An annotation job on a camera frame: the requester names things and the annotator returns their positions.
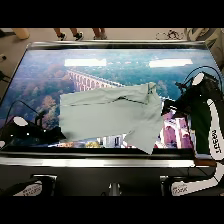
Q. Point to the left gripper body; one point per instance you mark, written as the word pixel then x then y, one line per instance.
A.
pixel 56 134

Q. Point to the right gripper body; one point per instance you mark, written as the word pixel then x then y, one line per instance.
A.
pixel 171 108

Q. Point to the pale green shirt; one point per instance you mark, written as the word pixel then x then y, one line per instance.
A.
pixel 110 116

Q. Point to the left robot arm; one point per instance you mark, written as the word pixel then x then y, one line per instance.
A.
pixel 20 131

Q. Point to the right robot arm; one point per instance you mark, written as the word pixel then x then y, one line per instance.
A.
pixel 213 126

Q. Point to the person's legs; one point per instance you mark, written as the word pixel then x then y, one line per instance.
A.
pixel 68 34
pixel 99 33

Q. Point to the silver frame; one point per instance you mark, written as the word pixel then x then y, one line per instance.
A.
pixel 100 162

